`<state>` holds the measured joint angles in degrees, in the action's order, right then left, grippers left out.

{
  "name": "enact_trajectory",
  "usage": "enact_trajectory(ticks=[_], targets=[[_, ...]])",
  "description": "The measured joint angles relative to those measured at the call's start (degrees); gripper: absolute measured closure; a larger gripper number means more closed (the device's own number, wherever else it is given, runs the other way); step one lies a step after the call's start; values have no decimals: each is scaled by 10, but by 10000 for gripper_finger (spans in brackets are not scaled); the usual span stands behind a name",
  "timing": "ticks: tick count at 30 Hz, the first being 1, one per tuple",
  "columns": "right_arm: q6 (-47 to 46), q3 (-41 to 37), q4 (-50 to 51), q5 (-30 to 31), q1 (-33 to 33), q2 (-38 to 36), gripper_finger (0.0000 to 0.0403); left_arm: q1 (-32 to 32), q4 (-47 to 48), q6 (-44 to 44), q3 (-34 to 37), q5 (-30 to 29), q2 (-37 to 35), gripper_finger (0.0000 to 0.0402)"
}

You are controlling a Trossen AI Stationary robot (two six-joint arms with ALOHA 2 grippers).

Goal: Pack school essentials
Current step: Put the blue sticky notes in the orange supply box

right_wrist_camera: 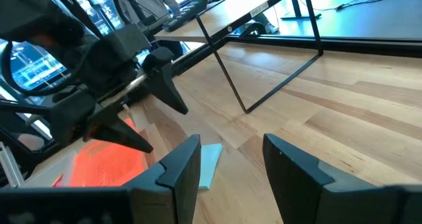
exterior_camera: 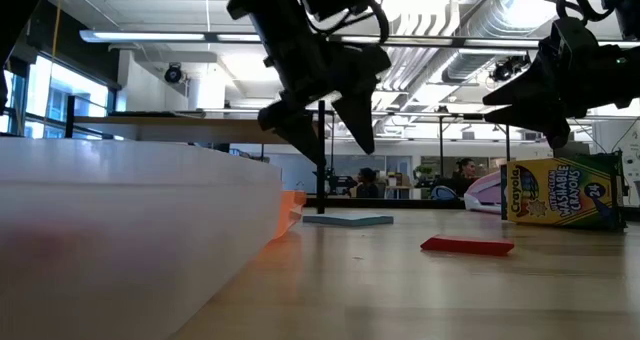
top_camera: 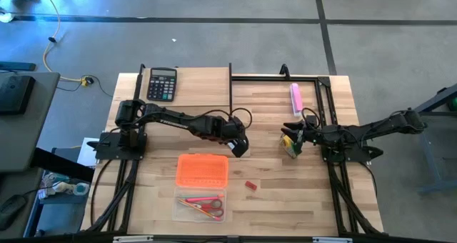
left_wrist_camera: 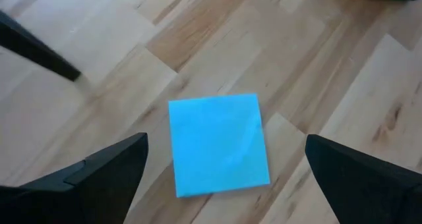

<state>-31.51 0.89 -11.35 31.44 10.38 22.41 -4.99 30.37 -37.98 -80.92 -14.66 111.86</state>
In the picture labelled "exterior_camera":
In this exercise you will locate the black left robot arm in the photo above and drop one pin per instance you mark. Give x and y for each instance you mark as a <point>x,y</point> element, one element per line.
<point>15,10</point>

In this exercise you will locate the yellow green crayon box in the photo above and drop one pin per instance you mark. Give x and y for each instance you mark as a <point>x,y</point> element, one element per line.
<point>560,192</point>

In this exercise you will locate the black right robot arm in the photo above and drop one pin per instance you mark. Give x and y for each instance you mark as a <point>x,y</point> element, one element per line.
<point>625,5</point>

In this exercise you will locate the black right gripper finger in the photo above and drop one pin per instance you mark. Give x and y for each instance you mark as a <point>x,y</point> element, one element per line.
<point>525,90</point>
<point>540,120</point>

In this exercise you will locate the black aluminum table frame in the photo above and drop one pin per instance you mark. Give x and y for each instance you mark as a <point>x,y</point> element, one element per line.
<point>507,145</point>

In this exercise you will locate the person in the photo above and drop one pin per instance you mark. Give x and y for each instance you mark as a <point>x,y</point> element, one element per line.
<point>369,185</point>
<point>465,175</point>

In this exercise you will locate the long ceiling light strip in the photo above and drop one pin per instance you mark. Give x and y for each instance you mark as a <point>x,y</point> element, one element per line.
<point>140,36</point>

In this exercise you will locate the silver ventilation duct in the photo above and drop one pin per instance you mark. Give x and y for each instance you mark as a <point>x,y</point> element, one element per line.
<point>500,25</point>

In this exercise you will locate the clear pencil case orange lid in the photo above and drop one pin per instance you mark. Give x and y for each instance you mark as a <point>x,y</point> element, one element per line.
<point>125,240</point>

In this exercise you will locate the blue sticky note pad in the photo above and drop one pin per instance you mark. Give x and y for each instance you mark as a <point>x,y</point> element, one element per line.
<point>347,220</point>

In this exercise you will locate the red eraser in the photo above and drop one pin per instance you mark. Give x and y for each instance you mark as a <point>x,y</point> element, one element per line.
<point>467,245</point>

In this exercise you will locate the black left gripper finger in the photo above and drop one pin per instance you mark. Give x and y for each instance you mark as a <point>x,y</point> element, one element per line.
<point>295,130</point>
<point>361,120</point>

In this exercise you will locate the black round ceiling camera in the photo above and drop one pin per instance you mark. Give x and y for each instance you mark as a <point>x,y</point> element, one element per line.
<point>173,74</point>

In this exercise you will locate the blue chair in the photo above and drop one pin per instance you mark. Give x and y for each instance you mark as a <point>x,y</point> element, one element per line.
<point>444,193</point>

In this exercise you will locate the black ceiling camera rig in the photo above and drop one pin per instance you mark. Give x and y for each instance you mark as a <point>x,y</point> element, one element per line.
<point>507,69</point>

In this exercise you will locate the glass window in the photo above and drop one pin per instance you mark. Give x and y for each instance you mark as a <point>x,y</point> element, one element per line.
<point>65,95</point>

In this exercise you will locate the pink stapler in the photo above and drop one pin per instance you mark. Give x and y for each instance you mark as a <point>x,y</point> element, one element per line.
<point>485,192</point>

